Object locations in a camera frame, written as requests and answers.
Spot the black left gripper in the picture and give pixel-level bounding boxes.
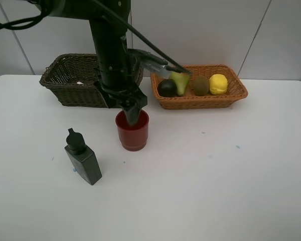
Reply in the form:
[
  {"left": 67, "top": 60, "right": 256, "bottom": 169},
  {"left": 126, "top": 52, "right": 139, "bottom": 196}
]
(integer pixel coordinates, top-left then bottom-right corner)
[{"left": 94, "top": 72, "right": 147, "bottom": 126}]

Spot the red plastic cup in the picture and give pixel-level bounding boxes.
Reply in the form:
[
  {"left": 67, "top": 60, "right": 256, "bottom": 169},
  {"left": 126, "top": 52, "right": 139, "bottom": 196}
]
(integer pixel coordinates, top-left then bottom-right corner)
[{"left": 115, "top": 110, "right": 149, "bottom": 152}]

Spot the dark round fruit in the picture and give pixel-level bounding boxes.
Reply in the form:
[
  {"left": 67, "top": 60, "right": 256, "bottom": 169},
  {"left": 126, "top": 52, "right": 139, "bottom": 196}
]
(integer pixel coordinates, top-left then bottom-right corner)
[{"left": 157, "top": 79, "right": 177, "bottom": 97}]

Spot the green pear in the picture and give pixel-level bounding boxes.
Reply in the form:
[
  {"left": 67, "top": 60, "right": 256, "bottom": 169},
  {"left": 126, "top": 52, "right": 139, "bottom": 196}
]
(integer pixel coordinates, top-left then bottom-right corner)
[{"left": 170, "top": 71, "right": 190, "bottom": 96}]

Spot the dark pump bottle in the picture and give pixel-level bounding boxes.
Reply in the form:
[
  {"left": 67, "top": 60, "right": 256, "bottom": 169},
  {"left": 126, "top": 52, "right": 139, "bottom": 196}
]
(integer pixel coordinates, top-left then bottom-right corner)
[{"left": 65, "top": 128, "right": 102, "bottom": 185}]

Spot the brown kiwi fruit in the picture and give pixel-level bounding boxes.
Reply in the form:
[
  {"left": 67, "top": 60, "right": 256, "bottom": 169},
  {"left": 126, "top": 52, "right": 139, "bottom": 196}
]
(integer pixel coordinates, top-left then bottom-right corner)
[{"left": 193, "top": 76, "right": 210, "bottom": 96}]

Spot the yellow lemon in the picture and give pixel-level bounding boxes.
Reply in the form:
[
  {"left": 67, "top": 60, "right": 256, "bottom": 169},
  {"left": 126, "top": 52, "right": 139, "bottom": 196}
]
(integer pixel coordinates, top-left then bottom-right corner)
[{"left": 209, "top": 74, "right": 228, "bottom": 95}]

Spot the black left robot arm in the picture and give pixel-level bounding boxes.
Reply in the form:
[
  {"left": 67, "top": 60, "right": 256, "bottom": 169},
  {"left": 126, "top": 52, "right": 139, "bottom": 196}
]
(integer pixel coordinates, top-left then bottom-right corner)
[{"left": 0, "top": 1, "right": 189, "bottom": 126}]

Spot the dark brown wicker basket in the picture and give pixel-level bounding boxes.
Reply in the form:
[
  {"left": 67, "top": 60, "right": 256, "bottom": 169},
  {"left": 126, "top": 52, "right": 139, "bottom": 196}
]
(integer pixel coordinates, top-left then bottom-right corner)
[{"left": 40, "top": 50, "right": 143, "bottom": 108}]

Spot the orange wicker basket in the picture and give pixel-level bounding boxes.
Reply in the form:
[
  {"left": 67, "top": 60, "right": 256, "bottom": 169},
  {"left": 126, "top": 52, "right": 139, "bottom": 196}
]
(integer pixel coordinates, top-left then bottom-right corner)
[{"left": 150, "top": 64, "right": 248, "bottom": 109}]

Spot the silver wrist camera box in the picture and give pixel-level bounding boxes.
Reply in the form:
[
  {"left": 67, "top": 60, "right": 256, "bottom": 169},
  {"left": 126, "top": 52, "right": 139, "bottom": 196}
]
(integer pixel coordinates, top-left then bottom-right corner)
[{"left": 140, "top": 60, "right": 171, "bottom": 79}]

